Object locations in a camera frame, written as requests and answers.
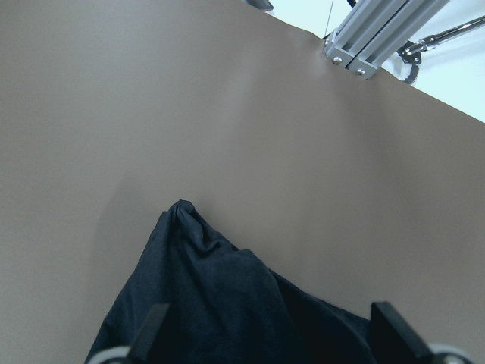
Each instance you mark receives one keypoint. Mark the black graphic t-shirt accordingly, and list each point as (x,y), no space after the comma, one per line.
(226,305)

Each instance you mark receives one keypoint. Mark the metal rod tool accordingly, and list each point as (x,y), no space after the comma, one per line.
(411,52)

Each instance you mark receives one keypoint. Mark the aluminium frame post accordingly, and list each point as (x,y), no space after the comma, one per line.
(374,30)

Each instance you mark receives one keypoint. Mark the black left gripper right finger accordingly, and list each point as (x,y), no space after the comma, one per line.
(393,340)

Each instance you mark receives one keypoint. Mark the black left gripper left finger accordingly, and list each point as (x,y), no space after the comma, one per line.
(142,347)

